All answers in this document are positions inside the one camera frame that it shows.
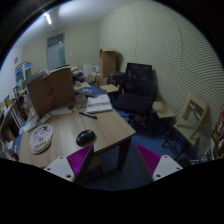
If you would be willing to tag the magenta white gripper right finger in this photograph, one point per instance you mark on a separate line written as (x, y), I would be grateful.
(158, 166)

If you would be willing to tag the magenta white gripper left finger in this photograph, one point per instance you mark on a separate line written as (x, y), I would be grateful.
(73, 167)

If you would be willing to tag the black computer mouse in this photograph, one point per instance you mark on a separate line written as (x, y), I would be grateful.
(85, 137)

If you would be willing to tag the round white mouse pad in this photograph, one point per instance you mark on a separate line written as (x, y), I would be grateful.
(40, 138)

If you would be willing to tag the wooden desk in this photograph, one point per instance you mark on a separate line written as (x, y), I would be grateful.
(110, 130)

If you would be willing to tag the black marker pen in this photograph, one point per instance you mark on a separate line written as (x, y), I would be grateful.
(88, 115)

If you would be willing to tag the white remote control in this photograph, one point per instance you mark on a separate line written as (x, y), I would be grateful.
(46, 117)

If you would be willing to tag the small wooden side table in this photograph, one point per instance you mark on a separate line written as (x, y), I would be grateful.
(163, 112)

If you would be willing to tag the black mesh office chair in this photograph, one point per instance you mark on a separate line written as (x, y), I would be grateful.
(137, 93)

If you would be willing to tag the white closed book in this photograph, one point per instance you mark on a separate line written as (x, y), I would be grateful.
(99, 104)

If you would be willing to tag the beige wooden folding chair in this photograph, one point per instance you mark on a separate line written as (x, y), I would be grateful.
(185, 131)

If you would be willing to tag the blue folder on desk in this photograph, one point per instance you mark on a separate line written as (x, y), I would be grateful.
(91, 91)

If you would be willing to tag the large brown cardboard box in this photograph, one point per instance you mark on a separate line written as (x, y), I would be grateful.
(52, 91)

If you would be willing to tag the tall brown cardboard box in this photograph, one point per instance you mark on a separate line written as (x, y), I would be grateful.
(107, 61)

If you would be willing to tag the grey door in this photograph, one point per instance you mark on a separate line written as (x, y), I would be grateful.
(55, 51)

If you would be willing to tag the ceiling fluorescent light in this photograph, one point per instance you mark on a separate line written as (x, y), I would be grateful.
(48, 18)

